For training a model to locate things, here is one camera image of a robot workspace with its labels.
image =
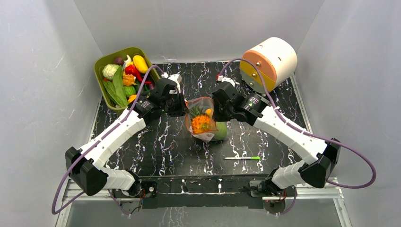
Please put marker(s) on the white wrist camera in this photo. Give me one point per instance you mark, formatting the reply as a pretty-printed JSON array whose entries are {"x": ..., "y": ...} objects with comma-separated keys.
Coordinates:
[
  {"x": 174, "y": 80},
  {"x": 224, "y": 80}
]

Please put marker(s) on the red chili pepper toy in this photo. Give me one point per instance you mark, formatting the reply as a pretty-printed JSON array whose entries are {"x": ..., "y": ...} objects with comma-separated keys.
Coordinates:
[{"x": 140, "y": 79}]

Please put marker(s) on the yellow squash toy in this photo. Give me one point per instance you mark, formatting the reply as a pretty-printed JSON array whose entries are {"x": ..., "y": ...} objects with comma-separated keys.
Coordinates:
[{"x": 140, "y": 63}]

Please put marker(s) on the green cabbage toy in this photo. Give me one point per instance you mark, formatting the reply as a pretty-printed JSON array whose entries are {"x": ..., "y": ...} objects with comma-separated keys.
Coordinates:
[{"x": 221, "y": 132}]

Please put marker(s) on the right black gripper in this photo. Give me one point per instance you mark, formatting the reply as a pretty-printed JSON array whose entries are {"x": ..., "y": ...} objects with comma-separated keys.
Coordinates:
[{"x": 221, "y": 107}]

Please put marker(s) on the orange carrot toy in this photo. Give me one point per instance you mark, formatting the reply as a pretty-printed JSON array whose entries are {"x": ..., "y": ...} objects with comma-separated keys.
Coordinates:
[{"x": 128, "y": 80}]

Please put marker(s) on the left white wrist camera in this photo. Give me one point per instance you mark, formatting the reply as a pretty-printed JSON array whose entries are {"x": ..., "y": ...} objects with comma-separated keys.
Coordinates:
[{"x": 174, "y": 80}]

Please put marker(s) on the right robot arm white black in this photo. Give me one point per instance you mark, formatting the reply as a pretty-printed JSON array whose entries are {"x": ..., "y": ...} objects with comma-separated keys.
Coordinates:
[{"x": 318, "y": 156}]

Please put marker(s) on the white green cauliflower toy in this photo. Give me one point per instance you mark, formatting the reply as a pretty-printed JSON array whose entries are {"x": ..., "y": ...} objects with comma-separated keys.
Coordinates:
[{"x": 109, "y": 71}]

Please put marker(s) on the green leafy vegetable toy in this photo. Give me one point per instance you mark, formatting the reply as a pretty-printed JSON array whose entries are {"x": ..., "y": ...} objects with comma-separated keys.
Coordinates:
[{"x": 115, "y": 89}]

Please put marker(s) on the dark purple round fruit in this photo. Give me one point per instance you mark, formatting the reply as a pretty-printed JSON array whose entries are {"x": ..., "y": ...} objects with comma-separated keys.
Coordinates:
[{"x": 118, "y": 61}]

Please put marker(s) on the green white pen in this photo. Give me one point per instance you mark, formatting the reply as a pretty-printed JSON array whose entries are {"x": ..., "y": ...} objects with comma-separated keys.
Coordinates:
[{"x": 242, "y": 158}]

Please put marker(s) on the bumpy green lime toy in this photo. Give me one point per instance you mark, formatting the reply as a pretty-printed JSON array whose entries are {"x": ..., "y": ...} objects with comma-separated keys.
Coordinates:
[{"x": 129, "y": 91}]

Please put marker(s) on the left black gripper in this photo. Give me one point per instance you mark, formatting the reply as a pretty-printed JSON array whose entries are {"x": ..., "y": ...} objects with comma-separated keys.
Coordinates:
[{"x": 183, "y": 110}]

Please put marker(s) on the white orange yellow drawer box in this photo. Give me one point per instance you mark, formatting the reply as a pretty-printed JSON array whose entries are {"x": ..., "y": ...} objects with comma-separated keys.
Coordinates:
[{"x": 271, "y": 63}]

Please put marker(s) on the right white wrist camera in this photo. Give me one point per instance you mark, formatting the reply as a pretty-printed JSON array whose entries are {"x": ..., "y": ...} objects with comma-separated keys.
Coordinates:
[{"x": 224, "y": 80}]

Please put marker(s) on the olive green plastic bin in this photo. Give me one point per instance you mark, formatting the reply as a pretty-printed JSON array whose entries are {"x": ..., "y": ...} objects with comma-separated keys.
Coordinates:
[{"x": 153, "y": 76}]

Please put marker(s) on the white garlic toy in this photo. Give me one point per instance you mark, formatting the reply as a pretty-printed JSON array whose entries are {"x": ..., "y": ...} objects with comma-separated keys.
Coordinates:
[{"x": 126, "y": 62}]

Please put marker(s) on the orange pineapple toy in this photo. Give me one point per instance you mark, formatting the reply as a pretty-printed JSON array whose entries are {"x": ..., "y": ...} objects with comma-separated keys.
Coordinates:
[{"x": 200, "y": 122}]

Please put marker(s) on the clear zip bag orange zipper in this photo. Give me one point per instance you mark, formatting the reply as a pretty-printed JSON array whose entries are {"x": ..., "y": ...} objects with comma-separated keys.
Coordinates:
[{"x": 206, "y": 103}]

